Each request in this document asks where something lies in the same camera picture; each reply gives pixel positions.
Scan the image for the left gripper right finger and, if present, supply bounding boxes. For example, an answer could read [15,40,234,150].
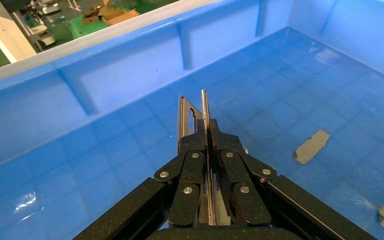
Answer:
[209,118,377,240]

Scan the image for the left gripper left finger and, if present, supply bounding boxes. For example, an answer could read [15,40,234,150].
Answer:
[74,119,209,240]

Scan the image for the silver io shield plate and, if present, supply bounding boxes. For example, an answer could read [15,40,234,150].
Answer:
[177,88,231,227]

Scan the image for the blue plastic tray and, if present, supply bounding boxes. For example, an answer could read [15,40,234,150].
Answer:
[0,0,384,240]

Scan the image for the cardboard box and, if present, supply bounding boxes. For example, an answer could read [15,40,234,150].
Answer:
[81,0,140,27]

